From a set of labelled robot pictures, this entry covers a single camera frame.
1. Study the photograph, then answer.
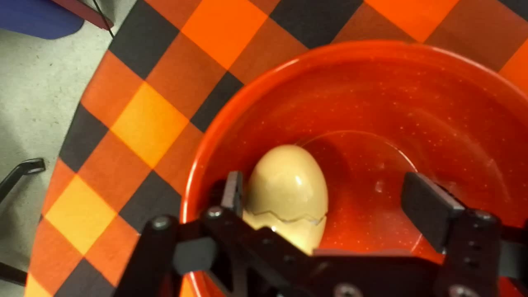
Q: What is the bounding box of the blue fabric object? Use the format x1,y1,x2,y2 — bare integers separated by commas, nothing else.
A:
0,0,85,42

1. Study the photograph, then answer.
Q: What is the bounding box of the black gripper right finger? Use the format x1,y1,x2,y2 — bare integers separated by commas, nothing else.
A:
400,171,528,297

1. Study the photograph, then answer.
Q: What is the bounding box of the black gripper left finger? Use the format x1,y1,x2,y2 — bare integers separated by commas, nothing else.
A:
112,171,310,297

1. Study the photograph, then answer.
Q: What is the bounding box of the thin black cable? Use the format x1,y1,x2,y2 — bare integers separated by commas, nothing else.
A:
90,0,118,40

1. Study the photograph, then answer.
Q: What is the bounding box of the orange bowl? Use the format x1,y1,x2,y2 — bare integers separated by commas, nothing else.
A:
178,40,528,297

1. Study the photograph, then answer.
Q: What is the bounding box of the yellow toy egg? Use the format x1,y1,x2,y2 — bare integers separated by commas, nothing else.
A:
240,144,329,256

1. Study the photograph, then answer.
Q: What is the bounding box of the dark red object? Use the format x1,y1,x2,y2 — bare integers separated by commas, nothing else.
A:
51,0,115,32

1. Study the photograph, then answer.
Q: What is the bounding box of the orange black checkered tablecloth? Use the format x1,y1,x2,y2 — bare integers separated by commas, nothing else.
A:
23,0,528,297

